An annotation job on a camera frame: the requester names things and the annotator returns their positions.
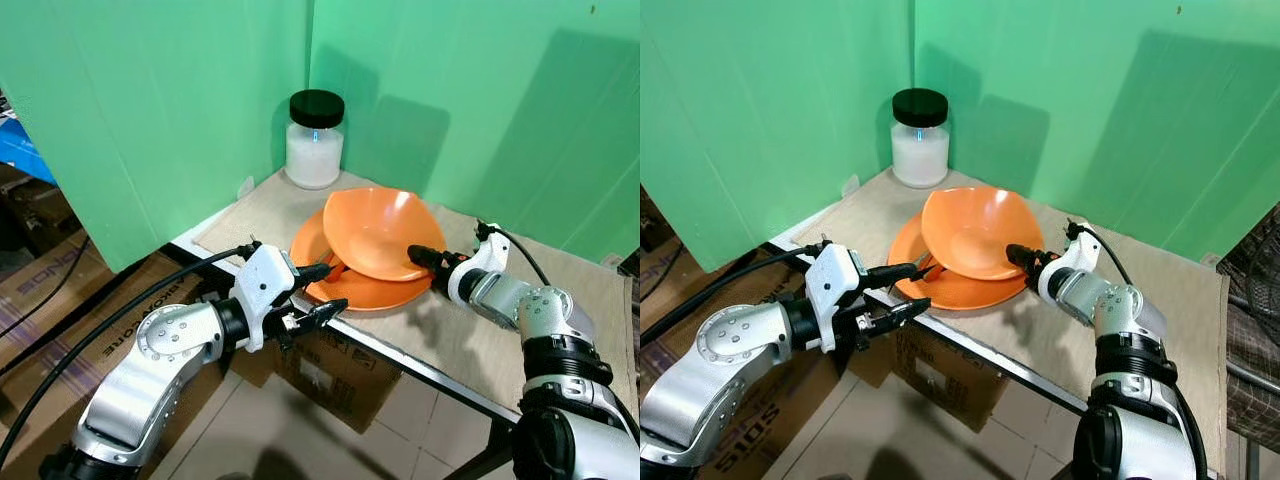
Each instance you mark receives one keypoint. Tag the orange bowl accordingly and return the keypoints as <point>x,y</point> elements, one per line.
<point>380,230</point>
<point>975,230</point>

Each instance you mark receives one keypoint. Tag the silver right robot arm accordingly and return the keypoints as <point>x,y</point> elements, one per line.
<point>1130,340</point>
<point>560,340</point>

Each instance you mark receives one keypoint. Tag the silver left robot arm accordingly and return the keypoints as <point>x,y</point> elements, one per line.
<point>720,370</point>
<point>150,360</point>

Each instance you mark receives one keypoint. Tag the orange plate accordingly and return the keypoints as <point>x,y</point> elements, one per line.
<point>370,294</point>
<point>960,293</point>

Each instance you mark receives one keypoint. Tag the cardboard box with white label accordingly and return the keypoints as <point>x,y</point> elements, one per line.
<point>940,365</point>
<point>335,375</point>

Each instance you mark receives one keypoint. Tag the beige table mat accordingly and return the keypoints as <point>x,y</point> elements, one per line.
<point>1030,345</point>
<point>470,330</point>

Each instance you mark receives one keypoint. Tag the small white clip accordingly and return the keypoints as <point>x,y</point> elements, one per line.
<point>246,188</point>
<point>851,186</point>

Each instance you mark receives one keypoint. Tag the glass jar with black lid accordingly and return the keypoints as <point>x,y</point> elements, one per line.
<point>920,155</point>
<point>314,155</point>

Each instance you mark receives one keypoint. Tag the green backdrop board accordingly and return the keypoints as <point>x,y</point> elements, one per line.
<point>1100,100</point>
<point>500,100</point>
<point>770,110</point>
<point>150,110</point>

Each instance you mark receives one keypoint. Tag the blue plastic object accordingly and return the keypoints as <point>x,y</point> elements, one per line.
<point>20,150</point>

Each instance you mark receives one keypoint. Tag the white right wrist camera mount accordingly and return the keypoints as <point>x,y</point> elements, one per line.
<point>485,262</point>
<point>1075,260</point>

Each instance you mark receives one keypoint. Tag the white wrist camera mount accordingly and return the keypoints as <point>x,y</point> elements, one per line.
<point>1075,260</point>
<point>485,262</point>
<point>832,285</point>
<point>262,285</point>

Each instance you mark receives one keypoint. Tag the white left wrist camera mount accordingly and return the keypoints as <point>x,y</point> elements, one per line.
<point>832,285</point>
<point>262,285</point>

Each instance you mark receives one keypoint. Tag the black metal table frame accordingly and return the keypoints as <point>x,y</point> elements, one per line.
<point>440,385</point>
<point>1010,375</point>

